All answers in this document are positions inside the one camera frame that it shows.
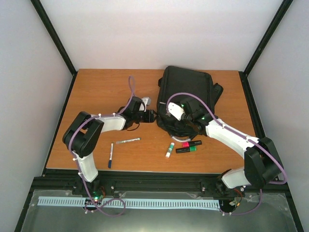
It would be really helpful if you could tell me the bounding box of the pink highlighter marker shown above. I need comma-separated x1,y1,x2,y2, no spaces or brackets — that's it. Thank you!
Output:
182,140,202,148

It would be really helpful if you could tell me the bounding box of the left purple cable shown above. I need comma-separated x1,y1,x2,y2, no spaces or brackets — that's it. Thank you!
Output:
68,75,148,217

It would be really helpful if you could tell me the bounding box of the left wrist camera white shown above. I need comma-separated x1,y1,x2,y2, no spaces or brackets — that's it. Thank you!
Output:
142,97,151,106

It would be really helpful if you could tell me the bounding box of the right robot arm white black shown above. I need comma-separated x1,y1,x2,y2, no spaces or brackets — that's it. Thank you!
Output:
178,99,287,189

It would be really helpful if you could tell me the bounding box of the black student backpack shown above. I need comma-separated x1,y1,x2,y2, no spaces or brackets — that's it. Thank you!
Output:
156,66,224,143

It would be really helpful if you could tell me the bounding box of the blue whiteboard marker pen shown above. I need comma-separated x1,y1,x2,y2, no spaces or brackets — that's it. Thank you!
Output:
108,142,114,169

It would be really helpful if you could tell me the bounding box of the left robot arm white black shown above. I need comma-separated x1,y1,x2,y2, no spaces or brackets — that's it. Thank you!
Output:
62,96,156,195

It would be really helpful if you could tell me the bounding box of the light blue cable duct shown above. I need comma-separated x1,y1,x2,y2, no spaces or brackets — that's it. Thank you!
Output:
37,196,220,210

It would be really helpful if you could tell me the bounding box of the green lit circuit board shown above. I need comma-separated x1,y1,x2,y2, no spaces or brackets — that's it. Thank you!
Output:
93,192,105,203

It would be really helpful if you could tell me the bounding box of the clear silver pen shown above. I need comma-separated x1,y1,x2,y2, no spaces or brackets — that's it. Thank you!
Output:
116,138,141,144

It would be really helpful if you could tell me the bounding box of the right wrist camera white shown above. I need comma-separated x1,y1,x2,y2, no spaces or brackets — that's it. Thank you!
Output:
168,102,185,121

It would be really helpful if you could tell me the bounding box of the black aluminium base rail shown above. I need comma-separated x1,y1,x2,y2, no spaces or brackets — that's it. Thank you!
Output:
31,169,288,201

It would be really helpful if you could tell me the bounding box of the left black frame post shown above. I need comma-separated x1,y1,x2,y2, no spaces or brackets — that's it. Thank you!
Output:
30,0,78,76

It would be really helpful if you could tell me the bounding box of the right black frame post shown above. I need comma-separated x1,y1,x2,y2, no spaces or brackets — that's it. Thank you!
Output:
242,0,294,74

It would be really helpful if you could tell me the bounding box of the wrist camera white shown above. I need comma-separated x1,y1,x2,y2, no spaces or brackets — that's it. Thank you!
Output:
168,102,185,121
142,97,151,106

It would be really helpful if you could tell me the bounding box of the green highlighter marker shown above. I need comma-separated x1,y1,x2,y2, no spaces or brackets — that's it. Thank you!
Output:
175,146,197,154

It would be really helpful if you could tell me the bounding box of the purple cable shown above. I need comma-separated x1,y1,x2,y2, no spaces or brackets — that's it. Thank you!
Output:
68,75,148,217
165,92,289,216

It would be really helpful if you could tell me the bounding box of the white green glue stick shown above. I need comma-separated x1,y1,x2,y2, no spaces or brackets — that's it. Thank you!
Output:
165,142,175,158

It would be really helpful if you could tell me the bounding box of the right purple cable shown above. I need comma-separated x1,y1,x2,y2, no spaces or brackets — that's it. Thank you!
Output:
165,92,289,216

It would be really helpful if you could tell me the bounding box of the black frame post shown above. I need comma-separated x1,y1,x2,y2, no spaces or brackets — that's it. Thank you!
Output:
30,0,78,76
242,0,294,74

